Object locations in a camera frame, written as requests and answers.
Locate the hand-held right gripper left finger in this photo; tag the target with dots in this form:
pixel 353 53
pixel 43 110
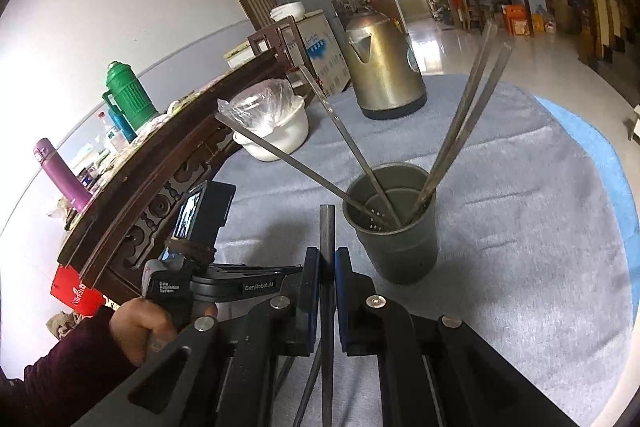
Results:
pixel 311 307

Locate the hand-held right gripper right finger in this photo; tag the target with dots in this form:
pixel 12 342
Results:
pixel 342 307

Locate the metal chopstick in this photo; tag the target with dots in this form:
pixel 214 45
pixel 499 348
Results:
pixel 465 107
pixel 475 122
pixel 340 127
pixel 290 164
pixel 307 387
pixel 327 232

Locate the grey metal cup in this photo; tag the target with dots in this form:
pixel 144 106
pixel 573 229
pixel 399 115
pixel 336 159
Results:
pixel 400 252

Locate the person's left forearm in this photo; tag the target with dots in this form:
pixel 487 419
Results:
pixel 60 372

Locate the person's left hand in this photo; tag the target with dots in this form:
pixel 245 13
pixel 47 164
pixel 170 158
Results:
pixel 142 324

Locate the carved dark wooden sideboard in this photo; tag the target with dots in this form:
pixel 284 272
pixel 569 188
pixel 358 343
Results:
pixel 150 187

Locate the white bowl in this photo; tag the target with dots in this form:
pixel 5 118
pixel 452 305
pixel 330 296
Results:
pixel 280 137

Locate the clear plastic bag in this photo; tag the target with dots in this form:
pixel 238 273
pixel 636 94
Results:
pixel 260 104

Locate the small teal bottle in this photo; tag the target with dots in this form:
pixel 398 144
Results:
pixel 120 123

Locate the red cardboard box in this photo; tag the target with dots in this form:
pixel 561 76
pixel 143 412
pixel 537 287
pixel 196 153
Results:
pixel 75 292

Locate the green thermos flask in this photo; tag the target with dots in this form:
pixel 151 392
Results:
pixel 130 94

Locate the purple thermos bottle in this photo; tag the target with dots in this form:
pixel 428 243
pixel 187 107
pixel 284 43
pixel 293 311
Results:
pixel 62 174

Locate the grey felt table cover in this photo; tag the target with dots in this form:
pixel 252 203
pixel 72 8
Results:
pixel 500 232

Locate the white box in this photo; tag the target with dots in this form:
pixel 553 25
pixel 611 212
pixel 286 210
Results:
pixel 240 53

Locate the beige cloth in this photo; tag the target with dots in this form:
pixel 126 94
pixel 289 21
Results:
pixel 62 324

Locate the wooden chair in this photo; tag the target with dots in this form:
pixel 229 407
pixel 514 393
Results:
pixel 272 39

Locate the white rice cooker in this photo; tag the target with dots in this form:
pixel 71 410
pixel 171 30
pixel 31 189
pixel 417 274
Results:
pixel 287 12

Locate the golden electric kettle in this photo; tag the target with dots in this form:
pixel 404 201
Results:
pixel 382 67

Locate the light blue table cloth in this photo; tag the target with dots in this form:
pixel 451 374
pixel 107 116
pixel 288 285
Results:
pixel 595 147

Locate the orange cardboard boxes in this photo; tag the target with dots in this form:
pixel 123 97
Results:
pixel 517 20

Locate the clear water jug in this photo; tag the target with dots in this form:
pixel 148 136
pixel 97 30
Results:
pixel 550 23

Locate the wooden stair railing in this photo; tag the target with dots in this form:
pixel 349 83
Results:
pixel 602 17

